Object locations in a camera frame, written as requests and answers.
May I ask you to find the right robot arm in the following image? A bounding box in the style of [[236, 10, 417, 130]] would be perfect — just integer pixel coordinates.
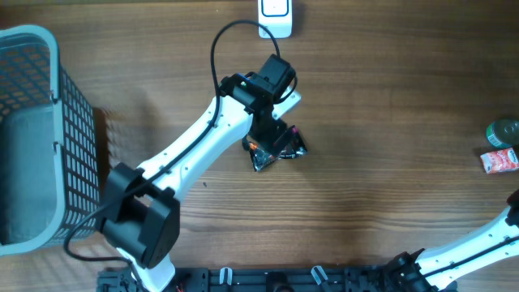
[[383, 191, 518, 292]]

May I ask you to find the white barcode scanner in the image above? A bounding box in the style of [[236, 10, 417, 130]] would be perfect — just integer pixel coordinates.
[[257, 0, 293, 39]]

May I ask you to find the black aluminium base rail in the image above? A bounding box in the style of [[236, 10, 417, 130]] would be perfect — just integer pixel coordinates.
[[96, 265, 458, 292]]

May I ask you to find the black left camera cable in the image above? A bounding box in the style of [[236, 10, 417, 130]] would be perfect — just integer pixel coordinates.
[[62, 19, 282, 281]]

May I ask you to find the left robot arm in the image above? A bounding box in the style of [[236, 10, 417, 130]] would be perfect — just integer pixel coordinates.
[[96, 54, 300, 291]]

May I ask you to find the hex wrench set package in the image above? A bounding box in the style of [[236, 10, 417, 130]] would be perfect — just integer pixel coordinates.
[[242, 126, 307, 172]]

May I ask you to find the silver tin can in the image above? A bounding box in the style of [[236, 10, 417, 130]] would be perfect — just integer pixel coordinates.
[[486, 118, 518, 148]]

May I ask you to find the red tissue pack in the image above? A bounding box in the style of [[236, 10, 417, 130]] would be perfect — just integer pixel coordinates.
[[480, 148, 518, 174]]

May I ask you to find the grey plastic mesh basket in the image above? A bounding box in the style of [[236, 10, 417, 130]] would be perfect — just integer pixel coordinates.
[[1, 25, 101, 256]]

